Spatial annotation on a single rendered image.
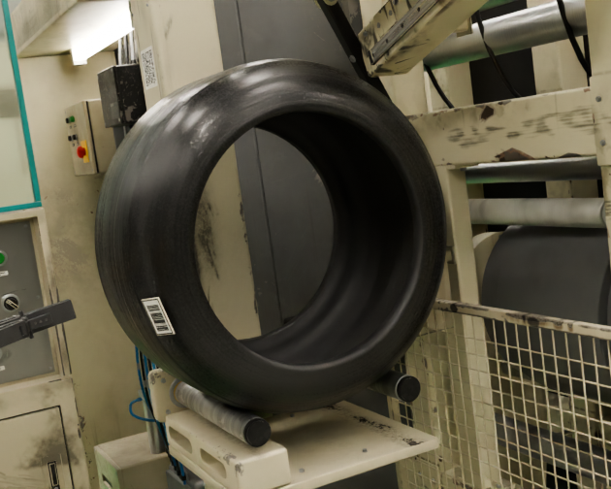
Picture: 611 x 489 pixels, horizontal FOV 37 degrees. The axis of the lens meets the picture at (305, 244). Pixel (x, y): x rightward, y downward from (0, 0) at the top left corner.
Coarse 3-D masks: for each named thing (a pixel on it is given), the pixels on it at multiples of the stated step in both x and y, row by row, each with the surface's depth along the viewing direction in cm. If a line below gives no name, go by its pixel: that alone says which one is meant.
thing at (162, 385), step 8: (152, 376) 166; (160, 376) 167; (168, 376) 168; (152, 384) 167; (160, 384) 167; (168, 384) 168; (176, 384) 168; (152, 392) 167; (160, 392) 167; (168, 392) 168; (152, 400) 168; (160, 400) 167; (168, 400) 168; (176, 400) 168; (160, 408) 167; (168, 408) 168; (176, 408) 169; (184, 408) 169; (160, 416) 167
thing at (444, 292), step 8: (448, 280) 190; (440, 288) 189; (448, 288) 190; (440, 296) 189; (448, 296) 190; (432, 312) 188; (440, 312) 189; (448, 312) 190; (432, 320) 188; (440, 320) 189; (448, 320) 190; (432, 328) 188; (440, 328) 189; (448, 328) 190
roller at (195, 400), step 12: (180, 384) 167; (180, 396) 164; (192, 396) 160; (204, 396) 156; (192, 408) 160; (204, 408) 153; (216, 408) 149; (228, 408) 146; (240, 408) 145; (216, 420) 148; (228, 420) 144; (240, 420) 140; (252, 420) 138; (264, 420) 139; (228, 432) 146; (240, 432) 139; (252, 432) 138; (264, 432) 139; (252, 444) 138
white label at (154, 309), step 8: (144, 304) 133; (152, 304) 132; (160, 304) 131; (152, 312) 133; (160, 312) 132; (152, 320) 133; (160, 320) 132; (168, 320) 131; (160, 328) 133; (168, 328) 132
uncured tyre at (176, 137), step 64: (256, 64) 141; (320, 64) 145; (192, 128) 133; (320, 128) 171; (384, 128) 146; (128, 192) 134; (192, 192) 132; (384, 192) 172; (128, 256) 133; (192, 256) 132; (384, 256) 173; (128, 320) 143; (192, 320) 133; (320, 320) 174; (384, 320) 150; (192, 384) 140; (256, 384) 138; (320, 384) 143
